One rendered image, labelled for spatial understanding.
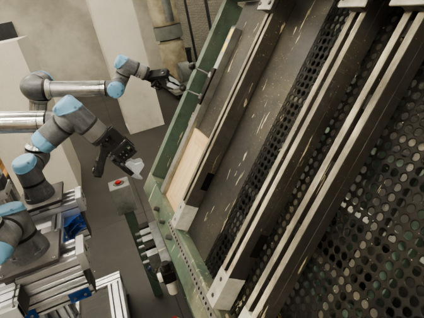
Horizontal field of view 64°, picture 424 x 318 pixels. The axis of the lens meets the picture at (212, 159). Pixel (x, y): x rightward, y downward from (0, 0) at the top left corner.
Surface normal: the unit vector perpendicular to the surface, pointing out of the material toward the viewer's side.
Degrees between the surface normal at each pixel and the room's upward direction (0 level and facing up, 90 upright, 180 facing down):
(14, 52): 90
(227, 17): 90
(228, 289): 90
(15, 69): 90
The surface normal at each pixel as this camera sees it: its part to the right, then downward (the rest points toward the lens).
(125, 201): 0.35, 0.37
